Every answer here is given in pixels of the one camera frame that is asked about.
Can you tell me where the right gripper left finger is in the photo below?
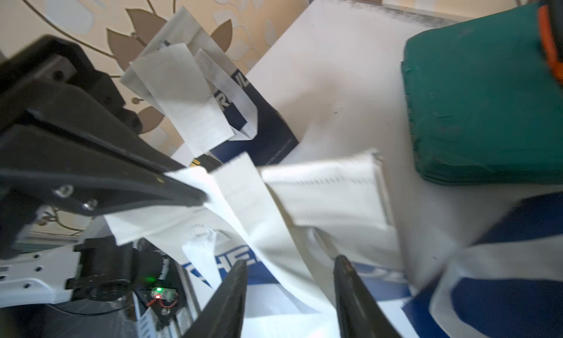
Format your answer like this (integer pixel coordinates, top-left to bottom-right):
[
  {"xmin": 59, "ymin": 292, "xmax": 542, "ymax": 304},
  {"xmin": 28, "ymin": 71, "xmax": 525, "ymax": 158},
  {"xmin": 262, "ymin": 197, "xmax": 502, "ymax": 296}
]
[{"xmin": 182, "ymin": 260, "xmax": 248, "ymax": 338}]

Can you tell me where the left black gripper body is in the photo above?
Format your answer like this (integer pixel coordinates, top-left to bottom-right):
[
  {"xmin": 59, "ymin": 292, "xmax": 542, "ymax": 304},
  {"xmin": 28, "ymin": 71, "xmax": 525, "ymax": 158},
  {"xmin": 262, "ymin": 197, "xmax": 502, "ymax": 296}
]
[{"xmin": 1, "ymin": 35, "xmax": 207, "ymax": 259}]

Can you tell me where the green plastic tool case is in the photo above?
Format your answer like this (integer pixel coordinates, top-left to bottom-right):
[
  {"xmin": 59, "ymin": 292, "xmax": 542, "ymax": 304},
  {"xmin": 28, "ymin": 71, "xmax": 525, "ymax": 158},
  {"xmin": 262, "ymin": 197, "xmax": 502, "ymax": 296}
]
[{"xmin": 401, "ymin": 3, "xmax": 562, "ymax": 186}]

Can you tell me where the white receipt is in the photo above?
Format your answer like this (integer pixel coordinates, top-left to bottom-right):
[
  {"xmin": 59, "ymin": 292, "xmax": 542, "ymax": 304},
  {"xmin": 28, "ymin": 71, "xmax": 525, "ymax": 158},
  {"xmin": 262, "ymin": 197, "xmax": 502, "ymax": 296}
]
[{"xmin": 131, "ymin": 44, "xmax": 234, "ymax": 157}]

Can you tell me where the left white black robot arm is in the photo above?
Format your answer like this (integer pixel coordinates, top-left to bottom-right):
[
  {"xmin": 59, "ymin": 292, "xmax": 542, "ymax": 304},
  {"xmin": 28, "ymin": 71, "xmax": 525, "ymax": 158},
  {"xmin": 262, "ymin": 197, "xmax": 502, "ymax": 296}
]
[{"xmin": 1, "ymin": 35, "xmax": 207, "ymax": 307}]

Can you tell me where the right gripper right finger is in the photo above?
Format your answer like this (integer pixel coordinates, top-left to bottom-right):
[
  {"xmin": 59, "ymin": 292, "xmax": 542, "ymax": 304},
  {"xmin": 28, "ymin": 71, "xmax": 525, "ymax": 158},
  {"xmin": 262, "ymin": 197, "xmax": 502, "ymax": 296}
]
[{"xmin": 333, "ymin": 255, "xmax": 400, "ymax": 338}]

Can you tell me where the orange black screwdriver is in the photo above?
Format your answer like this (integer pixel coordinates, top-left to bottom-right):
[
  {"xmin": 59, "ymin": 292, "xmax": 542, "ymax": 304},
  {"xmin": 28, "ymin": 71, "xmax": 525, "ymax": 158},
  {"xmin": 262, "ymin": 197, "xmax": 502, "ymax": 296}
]
[{"xmin": 537, "ymin": 0, "xmax": 562, "ymax": 84}]

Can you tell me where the blue white bag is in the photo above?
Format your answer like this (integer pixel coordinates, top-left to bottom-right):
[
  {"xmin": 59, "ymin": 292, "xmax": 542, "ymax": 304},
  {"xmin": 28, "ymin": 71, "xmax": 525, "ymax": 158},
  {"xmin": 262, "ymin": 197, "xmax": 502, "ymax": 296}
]
[
  {"xmin": 106, "ymin": 150, "xmax": 415, "ymax": 337},
  {"xmin": 403, "ymin": 193, "xmax": 562, "ymax": 337}
]

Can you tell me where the dark blue bag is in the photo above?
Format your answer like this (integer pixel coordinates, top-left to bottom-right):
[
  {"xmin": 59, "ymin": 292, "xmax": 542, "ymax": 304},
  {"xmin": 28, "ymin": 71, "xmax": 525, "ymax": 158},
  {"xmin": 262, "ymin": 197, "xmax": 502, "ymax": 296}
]
[{"xmin": 120, "ymin": 8, "xmax": 299, "ymax": 166}]

